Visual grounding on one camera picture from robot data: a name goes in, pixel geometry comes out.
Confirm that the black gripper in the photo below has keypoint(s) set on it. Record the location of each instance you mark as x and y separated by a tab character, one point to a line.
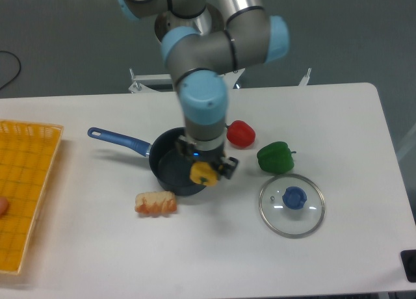
208	152

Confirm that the yellow bell pepper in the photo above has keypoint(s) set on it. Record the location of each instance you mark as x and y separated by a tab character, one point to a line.
201	173

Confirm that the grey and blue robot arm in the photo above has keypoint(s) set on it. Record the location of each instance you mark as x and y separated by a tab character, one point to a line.
196	63

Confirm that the red bell pepper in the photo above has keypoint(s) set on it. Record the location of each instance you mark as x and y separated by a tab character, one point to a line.
240	134

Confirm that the green bell pepper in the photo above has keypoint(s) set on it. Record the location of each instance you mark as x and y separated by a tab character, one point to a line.
276	158

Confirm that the toy bread roll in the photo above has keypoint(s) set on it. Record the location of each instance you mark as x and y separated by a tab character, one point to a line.
155	203

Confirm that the glass lid with blue knob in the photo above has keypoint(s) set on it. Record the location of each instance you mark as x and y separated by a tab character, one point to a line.
291	205

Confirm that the yellow plastic basket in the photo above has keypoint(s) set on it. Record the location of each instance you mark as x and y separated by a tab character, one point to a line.
28	152

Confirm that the orange object in basket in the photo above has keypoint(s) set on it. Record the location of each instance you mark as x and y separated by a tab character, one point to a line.
3	205

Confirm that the black device at table edge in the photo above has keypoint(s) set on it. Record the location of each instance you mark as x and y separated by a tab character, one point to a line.
408	258

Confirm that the dark pot with blue handle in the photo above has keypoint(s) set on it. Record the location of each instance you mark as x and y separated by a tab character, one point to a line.
170	168

